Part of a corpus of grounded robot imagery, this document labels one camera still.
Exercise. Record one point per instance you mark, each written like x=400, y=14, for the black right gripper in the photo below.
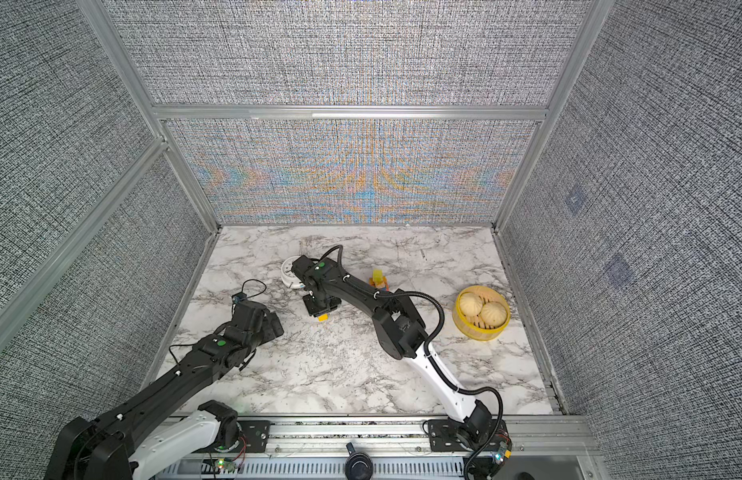
x=312, y=311

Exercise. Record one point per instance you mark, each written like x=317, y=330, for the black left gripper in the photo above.
x=273, y=328

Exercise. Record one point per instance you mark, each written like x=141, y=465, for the yellow-green cube block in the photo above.
x=378, y=277

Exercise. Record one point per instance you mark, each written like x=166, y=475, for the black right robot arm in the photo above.
x=406, y=323

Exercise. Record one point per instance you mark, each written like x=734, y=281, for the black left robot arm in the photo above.
x=101, y=448

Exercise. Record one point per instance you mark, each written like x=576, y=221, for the white alarm clock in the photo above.
x=288, y=278

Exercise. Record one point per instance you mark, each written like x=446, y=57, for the left steamed bun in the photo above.
x=470, y=304

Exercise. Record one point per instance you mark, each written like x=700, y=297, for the steamed bun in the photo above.
x=470, y=304
x=493, y=315

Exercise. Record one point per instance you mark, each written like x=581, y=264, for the yellow wooden bucket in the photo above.
x=471, y=327

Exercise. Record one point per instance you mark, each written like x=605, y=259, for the right steamed bun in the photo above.
x=493, y=315

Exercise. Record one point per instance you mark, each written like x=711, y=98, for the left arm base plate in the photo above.
x=251, y=436

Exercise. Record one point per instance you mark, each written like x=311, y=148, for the aluminium front rail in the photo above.
x=314, y=447

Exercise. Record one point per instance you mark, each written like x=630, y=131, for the black knob on rail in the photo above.
x=358, y=466

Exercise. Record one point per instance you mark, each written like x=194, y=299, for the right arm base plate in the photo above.
x=447, y=435

